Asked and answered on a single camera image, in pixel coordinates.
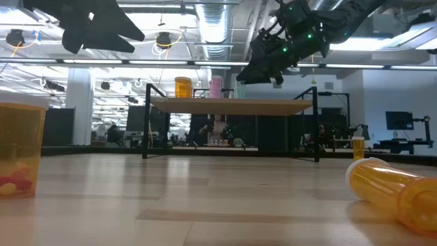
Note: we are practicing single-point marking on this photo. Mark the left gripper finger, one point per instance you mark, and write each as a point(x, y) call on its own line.
point(112, 20)
point(109, 42)

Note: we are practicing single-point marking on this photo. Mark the teal pill bottle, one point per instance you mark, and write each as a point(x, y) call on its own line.
point(240, 91)

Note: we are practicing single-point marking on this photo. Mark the pink pill bottle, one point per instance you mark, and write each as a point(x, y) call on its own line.
point(215, 87)

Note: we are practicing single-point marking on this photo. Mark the wide orange pill bottle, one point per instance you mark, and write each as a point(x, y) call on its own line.
point(183, 88)

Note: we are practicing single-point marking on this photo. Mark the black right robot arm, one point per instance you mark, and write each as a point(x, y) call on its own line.
point(341, 17)

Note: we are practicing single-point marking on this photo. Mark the black monitor on arm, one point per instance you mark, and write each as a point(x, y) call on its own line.
point(399, 120)

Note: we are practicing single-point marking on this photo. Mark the wooden shelf with black legs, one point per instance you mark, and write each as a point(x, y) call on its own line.
point(232, 106)

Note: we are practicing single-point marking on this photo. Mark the LED light bar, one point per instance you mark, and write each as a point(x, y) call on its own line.
point(153, 62)

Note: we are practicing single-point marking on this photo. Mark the person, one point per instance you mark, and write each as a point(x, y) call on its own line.
point(112, 134)
point(216, 128)

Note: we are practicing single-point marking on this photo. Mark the slim orange pill bottle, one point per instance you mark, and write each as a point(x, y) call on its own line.
point(358, 148)
point(20, 147)
point(392, 191)

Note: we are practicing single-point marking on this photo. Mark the dark office desk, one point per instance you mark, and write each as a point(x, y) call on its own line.
point(406, 143)

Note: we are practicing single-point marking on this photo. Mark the black mounted camera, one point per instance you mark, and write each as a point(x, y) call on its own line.
point(15, 37)
point(164, 40)

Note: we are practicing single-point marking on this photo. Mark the silver ventilation duct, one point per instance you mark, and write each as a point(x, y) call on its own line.
point(213, 30)

